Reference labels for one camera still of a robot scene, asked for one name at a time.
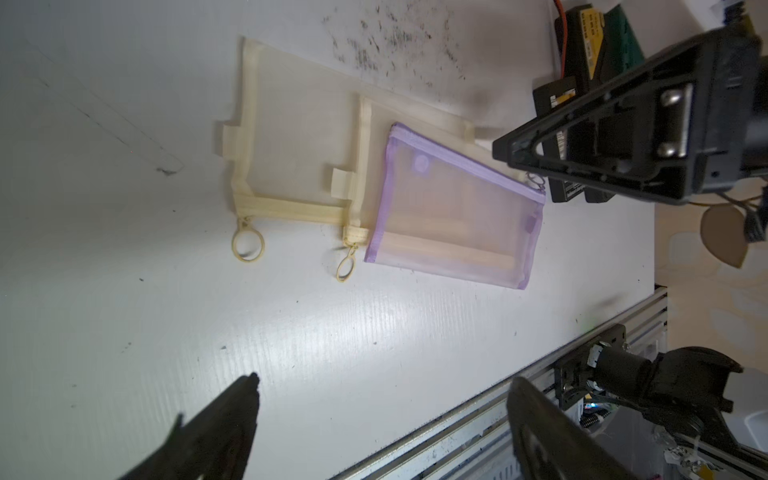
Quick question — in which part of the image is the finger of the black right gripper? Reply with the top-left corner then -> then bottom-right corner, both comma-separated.
492,26 -> 762,205

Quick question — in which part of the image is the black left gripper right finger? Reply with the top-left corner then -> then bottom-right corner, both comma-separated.
507,377 -> 635,479

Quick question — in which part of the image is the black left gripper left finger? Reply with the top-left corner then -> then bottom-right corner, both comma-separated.
123,373 -> 260,479

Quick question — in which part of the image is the purple pouch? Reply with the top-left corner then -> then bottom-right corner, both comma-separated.
364,123 -> 546,290

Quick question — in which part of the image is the cream yellow pouch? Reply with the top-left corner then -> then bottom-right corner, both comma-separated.
330,97 -> 545,290

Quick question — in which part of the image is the yellow trimmed mesh pouch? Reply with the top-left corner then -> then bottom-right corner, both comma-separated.
215,37 -> 478,265

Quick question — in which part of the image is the green plastic tool case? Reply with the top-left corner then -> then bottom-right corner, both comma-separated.
603,5 -> 645,77

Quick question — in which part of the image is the black screwdriver bit case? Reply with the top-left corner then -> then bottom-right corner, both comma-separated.
532,76 -> 613,204

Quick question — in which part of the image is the black yellow battery pack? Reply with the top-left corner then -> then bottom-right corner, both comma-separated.
554,1 -> 615,95

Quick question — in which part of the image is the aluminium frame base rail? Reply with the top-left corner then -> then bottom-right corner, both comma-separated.
329,286 -> 670,480

